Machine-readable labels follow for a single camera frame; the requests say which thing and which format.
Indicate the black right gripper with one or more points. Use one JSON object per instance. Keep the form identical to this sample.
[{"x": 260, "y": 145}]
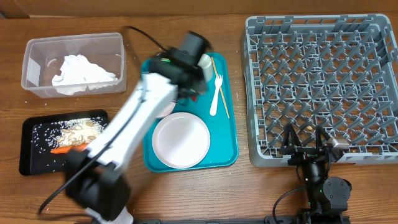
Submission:
[{"x": 302, "y": 153}]

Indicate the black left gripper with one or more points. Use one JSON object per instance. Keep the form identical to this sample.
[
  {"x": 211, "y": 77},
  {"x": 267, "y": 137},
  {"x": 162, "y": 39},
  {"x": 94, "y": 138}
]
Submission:
[{"x": 199, "y": 83}]

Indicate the pink bowl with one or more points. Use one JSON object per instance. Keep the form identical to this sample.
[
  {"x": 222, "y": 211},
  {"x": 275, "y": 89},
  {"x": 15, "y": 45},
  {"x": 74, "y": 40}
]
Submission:
[{"x": 167, "y": 110}]

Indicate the white napkin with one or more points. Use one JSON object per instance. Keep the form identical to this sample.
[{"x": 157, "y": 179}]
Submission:
[{"x": 77, "y": 71}]

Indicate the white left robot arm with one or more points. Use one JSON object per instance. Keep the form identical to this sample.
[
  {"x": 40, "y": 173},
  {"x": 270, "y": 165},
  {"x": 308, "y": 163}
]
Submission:
[{"x": 94, "y": 176}]

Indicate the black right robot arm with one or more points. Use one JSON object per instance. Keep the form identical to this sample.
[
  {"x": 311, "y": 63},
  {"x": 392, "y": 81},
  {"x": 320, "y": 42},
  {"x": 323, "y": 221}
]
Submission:
[{"x": 327, "y": 196}]

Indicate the grey dishwasher rack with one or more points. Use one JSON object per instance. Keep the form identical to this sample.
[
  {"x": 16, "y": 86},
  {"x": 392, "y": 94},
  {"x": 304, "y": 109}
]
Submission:
[{"x": 333, "y": 71}]

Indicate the black food-waste tray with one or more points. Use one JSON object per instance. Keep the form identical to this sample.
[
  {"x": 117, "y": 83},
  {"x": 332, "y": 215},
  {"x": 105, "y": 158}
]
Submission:
[{"x": 33, "y": 163}]

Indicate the white upside-down cup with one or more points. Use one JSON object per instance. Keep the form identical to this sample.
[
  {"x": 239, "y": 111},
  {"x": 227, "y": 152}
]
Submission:
[{"x": 206, "y": 65}]

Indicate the wooden chopstick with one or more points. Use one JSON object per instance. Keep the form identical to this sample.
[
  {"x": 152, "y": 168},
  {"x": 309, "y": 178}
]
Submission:
[{"x": 220, "y": 90}]

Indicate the white plastic fork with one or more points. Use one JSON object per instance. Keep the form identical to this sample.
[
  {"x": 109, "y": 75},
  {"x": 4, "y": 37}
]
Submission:
[{"x": 214, "y": 103}]

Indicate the teal plastic tray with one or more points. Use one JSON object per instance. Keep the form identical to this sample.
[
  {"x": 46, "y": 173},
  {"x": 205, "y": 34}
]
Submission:
[{"x": 224, "y": 144}]

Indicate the large white plate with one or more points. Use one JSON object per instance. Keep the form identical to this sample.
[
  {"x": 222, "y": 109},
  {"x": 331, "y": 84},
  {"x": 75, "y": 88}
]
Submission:
[{"x": 181, "y": 140}]

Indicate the orange carrot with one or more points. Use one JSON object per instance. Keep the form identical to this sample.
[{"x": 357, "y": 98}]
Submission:
[{"x": 66, "y": 149}]

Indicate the clear plastic bin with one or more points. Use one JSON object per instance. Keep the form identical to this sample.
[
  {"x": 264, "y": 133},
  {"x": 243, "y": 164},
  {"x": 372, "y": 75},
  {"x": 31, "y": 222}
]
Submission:
[{"x": 44, "y": 57}]

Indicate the rice and peanuts pile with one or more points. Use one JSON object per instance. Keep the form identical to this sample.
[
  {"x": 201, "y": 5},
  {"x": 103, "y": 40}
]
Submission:
[{"x": 81, "y": 133}]

